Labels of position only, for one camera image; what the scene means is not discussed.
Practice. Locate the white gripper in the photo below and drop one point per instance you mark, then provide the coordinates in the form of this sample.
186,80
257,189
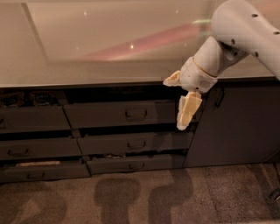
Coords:
194,77

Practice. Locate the grey cabinet door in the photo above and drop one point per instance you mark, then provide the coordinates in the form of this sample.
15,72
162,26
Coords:
240,124

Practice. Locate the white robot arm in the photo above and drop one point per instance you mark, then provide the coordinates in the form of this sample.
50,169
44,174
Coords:
239,30

